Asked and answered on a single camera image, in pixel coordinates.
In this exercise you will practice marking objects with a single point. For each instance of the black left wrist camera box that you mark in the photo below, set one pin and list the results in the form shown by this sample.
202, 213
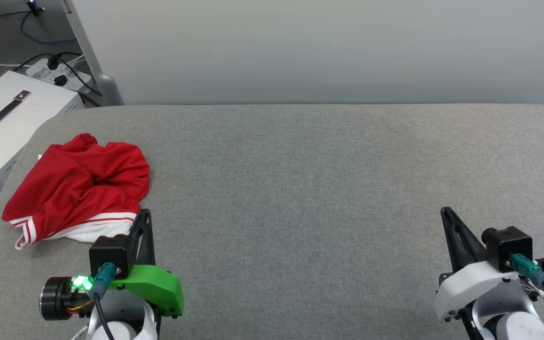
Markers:
110, 255

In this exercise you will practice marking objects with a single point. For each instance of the white power strip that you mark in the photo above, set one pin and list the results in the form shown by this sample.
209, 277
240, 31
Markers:
50, 71

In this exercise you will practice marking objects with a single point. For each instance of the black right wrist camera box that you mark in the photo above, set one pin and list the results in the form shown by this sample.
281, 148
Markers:
508, 248

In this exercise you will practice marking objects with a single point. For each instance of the grey metal frame post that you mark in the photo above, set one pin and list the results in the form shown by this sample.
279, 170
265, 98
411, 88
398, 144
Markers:
88, 47

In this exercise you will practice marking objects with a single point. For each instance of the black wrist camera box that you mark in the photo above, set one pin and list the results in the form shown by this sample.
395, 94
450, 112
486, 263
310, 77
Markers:
508, 248
110, 255

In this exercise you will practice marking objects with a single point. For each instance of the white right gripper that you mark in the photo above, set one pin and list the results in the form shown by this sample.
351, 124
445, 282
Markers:
465, 288

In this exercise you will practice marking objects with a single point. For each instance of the red white jersey shirt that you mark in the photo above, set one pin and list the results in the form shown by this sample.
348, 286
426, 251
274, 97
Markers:
78, 184

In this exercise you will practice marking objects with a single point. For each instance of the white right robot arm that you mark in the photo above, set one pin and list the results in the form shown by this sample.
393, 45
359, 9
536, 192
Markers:
517, 328

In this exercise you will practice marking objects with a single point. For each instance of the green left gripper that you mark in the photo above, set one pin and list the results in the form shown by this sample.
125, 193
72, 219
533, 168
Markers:
154, 283

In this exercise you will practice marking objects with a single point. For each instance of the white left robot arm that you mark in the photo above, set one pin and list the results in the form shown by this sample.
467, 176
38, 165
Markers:
121, 330

